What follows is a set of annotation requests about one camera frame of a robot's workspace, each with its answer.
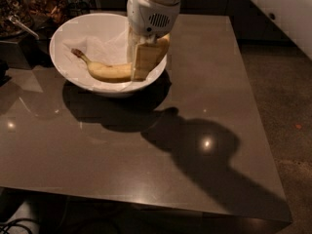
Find glass jar with snacks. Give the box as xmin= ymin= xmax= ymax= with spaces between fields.
xmin=0 ymin=0 xmax=33 ymax=38

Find dark cabinet unit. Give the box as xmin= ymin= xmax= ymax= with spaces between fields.
xmin=97 ymin=0 xmax=291 ymax=43

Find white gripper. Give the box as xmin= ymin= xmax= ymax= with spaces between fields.
xmin=127 ymin=0 xmax=181 ymax=81

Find black cables on floor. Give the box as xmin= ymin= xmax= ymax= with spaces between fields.
xmin=0 ymin=217 xmax=42 ymax=234

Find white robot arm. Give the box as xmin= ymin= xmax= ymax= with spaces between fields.
xmin=127 ymin=0 xmax=312 ymax=60

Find metal spoon handle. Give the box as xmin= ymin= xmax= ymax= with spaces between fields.
xmin=9 ymin=16 xmax=40 ymax=40

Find yellow banana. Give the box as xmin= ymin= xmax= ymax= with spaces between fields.
xmin=70 ymin=32 xmax=172 ymax=84

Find white ceramic bowl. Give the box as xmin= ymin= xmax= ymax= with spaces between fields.
xmin=50 ymin=13 xmax=167 ymax=98

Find white paper napkin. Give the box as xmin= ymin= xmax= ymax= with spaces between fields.
xmin=58 ymin=30 xmax=147 ymax=94

